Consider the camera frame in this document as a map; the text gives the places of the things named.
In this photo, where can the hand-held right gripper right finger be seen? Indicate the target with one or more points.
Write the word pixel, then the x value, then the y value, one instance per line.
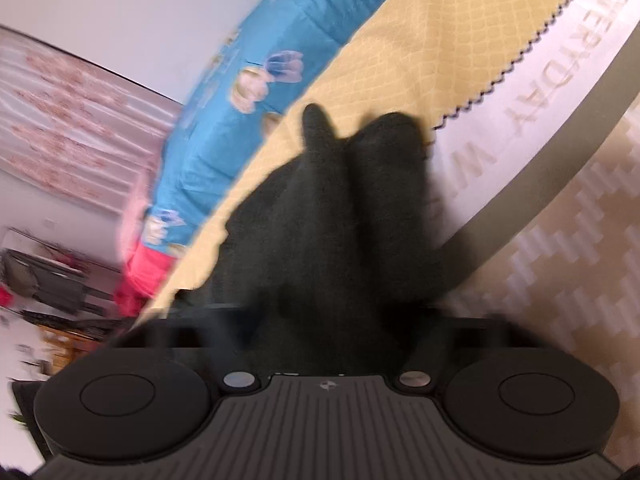
pixel 480 332

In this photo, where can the blue floral bed sheet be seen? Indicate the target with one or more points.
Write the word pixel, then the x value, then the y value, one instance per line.
pixel 240 125

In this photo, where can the metal clothes rack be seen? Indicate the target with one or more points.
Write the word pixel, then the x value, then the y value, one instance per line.
pixel 65 255

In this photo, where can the dark green knit sweater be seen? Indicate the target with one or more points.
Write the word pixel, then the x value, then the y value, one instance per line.
pixel 340 240

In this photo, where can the pink floral curtain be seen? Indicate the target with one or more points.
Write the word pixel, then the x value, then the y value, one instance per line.
pixel 75 120

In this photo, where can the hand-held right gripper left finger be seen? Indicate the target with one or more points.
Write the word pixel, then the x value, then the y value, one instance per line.
pixel 165 332

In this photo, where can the wooden shelf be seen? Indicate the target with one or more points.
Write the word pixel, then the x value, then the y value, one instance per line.
pixel 65 347

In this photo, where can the grey hanging garment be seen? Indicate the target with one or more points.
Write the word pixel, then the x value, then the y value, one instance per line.
pixel 60 290

